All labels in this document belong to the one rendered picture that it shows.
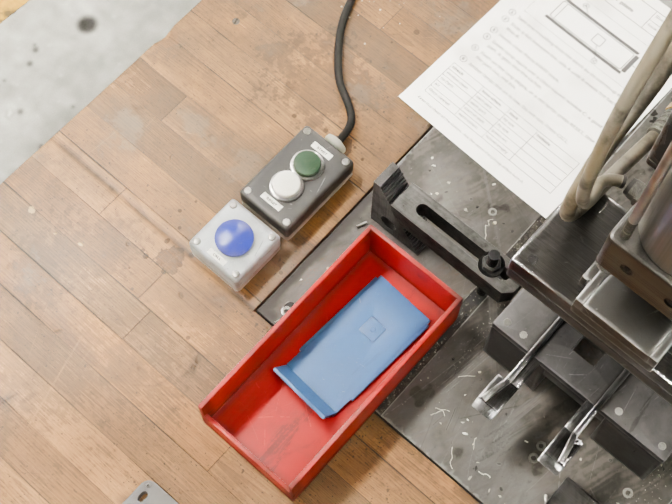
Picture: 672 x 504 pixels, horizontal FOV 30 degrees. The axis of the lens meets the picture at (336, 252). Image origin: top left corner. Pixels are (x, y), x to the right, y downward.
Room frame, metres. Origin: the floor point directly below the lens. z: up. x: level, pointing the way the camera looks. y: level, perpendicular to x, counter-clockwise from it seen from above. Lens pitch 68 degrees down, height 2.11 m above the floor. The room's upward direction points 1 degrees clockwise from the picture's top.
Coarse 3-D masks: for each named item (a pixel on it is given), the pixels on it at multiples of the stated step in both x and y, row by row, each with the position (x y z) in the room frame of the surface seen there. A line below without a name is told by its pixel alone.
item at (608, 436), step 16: (496, 336) 0.38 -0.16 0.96; (496, 352) 0.38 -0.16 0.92; (512, 352) 0.37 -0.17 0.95; (512, 368) 0.36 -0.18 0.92; (528, 384) 0.35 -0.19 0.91; (560, 384) 0.33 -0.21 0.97; (576, 400) 0.32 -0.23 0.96; (608, 432) 0.29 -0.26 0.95; (608, 448) 0.29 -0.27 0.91; (624, 448) 0.28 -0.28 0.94; (640, 448) 0.27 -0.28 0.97; (624, 464) 0.27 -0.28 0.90; (640, 464) 0.27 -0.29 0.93; (656, 464) 0.26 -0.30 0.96
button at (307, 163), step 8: (304, 152) 0.59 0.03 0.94; (312, 152) 0.59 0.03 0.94; (296, 160) 0.58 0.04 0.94; (304, 160) 0.58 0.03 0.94; (312, 160) 0.58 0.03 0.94; (320, 160) 0.58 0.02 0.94; (296, 168) 0.57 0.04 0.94; (304, 168) 0.57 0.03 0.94; (312, 168) 0.57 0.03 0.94; (320, 168) 0.57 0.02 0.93; (304, 176) 0.56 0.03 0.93; (312, 176) 0.56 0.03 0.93
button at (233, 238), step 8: (224, 224) 0.50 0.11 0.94; (232, 224) 0.50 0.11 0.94; (240, 224) 0.50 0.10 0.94; (216, 232) 0.49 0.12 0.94; (224, 232) 0.49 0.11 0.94; (232, 232) 0.49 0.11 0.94; (240, 232) 0.49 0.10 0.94; (248, 232) 0.49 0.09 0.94; (216, 240) 0.49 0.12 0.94; (224, 240) 0.49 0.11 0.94; (232, 240) 0.49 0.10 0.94; (240, 240) 0.49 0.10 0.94; (248, 240) 0.49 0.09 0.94; (224, 248) 0.48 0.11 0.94; (232, 248) 0.48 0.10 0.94; (240, 248) 0.48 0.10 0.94; (248, 248) 0.48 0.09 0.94; (232, 256) 0.47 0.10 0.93
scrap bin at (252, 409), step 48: (384, 240) 0.48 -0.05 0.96; (336, 288) 0.45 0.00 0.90; (432, 288) 0.44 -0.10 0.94; (288, 336) 0.40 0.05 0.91; (432, 336) 0.39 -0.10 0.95; (240, 384) 0.34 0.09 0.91; (384, 384) 0.33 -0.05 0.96; (240, 432) 0.30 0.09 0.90; (288, 432) 0.30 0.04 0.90; (336, 432) 0.30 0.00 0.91; (288, 480) 0.25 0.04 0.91
